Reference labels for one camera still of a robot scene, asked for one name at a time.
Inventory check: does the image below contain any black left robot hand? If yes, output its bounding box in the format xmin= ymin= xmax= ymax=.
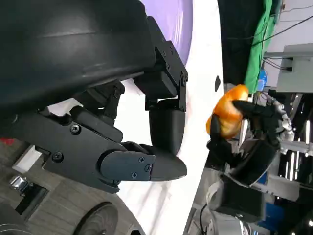
xmin=0 ymin=0 xmax=189 ymax=194

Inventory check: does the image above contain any black backdrop curtain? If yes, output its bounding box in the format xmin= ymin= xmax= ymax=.
xmin=217 ymin=0 xmax=268 ymax=86

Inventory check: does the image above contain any grey round disc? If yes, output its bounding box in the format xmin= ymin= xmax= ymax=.
xmin=72 ymin=202 xmax=121 ymax=235

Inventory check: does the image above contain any lilac plate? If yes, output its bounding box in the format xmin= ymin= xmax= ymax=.
xmin=121 ymin=0 xmax=194 ymax=98

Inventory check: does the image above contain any green cloth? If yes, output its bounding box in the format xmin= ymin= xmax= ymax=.
xmin=244 ymin=0 xmax=280 ymax=94

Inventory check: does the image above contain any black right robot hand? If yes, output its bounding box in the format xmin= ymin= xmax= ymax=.
xmin=206 ymin=99 xmax=281 ymax=189

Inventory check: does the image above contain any grey cabinet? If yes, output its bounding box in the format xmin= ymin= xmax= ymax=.
xmin=276 ymin=44 xmax=313 ymax=93

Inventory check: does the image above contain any black cable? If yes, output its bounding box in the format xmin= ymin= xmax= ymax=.
xmin=225 ymin=19 xmax=313 ymax=47

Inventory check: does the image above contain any orange and white bread roll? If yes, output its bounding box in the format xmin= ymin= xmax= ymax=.
xmin=206 ymin=84 xmax=250 ymax=140

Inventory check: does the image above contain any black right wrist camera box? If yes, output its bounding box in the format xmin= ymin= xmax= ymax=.
xmin=214 ymin=174 xmax=267 ymax=222

